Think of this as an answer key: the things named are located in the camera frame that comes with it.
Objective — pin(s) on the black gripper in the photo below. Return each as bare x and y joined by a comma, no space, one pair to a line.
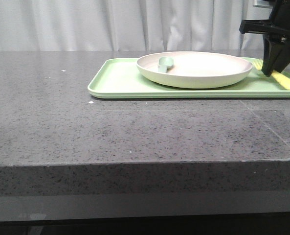
276,36

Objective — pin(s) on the yellow plastic fork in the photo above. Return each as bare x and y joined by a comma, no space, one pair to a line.
281,79

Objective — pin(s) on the beige round plate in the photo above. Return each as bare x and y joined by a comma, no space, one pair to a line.
195,70

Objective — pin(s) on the teal green spoon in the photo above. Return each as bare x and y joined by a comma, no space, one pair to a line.
165,63

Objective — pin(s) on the light green tray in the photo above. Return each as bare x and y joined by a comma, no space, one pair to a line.
120,79

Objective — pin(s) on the white curtain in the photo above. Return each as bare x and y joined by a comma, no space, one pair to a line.
127,25

